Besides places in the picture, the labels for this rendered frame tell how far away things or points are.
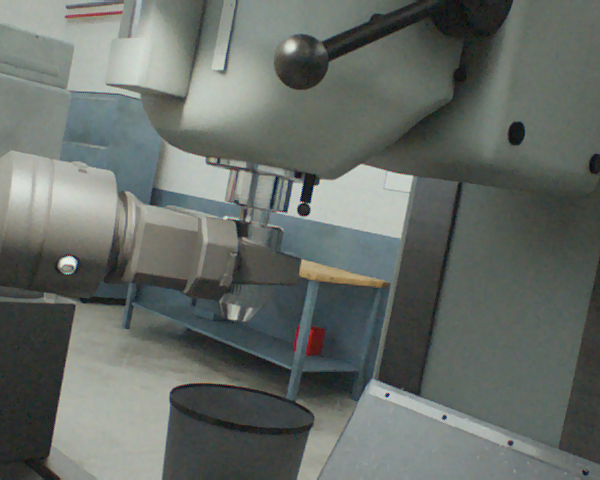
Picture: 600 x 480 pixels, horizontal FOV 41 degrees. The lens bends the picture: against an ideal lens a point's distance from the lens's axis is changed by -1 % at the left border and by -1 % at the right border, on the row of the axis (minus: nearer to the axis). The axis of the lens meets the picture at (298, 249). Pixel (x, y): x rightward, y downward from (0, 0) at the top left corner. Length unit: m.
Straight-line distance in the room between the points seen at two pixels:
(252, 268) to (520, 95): 0.23
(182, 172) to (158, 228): 7.41
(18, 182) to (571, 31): 0.43
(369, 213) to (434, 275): 5.18
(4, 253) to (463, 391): 0.56
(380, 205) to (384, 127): 5.49
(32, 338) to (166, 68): 0.51
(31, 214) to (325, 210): 5.94
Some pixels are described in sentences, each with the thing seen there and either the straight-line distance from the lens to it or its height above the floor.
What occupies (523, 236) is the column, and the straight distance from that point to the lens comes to 0.89.
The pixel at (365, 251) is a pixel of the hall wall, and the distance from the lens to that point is 6.08.
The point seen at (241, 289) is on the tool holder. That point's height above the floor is 1.22.
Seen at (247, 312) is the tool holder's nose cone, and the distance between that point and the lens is 0.59.
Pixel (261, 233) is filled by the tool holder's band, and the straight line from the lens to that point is 0.58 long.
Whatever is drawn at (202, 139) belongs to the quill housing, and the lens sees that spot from 0.54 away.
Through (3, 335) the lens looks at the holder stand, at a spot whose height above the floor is 1.09.
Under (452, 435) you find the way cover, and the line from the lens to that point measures 0.91.
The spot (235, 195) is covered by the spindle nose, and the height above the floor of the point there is 1.29.
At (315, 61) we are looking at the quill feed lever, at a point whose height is 1.36.
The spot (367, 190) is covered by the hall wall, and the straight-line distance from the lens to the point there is 6.16.
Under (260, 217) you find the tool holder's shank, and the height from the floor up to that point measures 1.27.
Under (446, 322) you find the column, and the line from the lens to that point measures 0.93.
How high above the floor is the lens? 1.29
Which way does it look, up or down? 3 degrees down
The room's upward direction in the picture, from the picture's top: 11 degrees clockwise
